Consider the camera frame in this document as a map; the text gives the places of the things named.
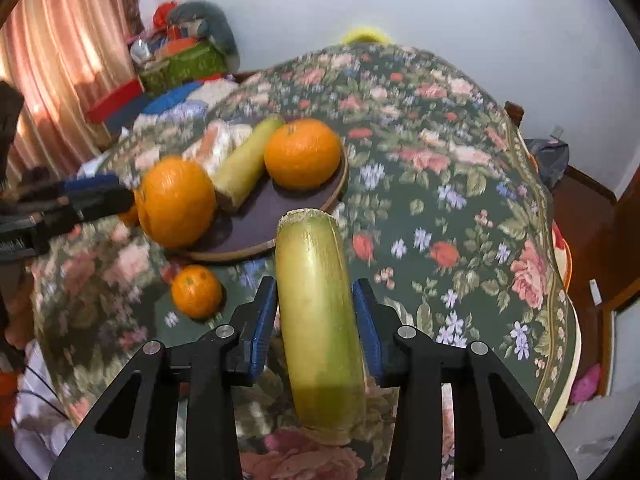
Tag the blue white quilt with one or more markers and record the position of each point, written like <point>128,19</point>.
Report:
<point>170,100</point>

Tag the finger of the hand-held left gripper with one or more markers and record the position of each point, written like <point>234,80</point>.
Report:
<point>92,183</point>
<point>100,205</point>

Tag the sugarcane piece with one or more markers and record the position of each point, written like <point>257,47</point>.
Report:
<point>320,320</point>
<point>242,167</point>

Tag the wooden bed post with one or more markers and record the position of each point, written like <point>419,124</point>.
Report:
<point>514,112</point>

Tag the large orange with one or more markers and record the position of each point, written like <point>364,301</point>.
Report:
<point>302,154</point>
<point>175,202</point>

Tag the red plastic bag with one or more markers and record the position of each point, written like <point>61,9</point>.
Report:
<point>162,15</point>

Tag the pink cloth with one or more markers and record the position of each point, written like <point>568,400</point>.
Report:
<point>586,384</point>

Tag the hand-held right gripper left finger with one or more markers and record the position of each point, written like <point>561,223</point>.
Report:
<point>262,332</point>

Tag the grey backpack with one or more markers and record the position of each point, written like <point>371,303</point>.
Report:
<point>547,162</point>

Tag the green patterned box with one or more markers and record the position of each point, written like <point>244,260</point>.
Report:
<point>185,67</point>

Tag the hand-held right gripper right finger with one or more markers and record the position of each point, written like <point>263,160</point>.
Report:
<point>367,332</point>

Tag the red box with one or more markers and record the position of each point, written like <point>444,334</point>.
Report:
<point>115,100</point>

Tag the orange pink curtain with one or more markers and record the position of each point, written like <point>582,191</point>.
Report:
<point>65,60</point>

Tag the white wall outlet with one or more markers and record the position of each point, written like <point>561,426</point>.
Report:
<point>557,132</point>

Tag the floral blanket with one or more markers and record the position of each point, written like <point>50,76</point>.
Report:
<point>450,185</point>

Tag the purple plate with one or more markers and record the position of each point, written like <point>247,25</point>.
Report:
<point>280,200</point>

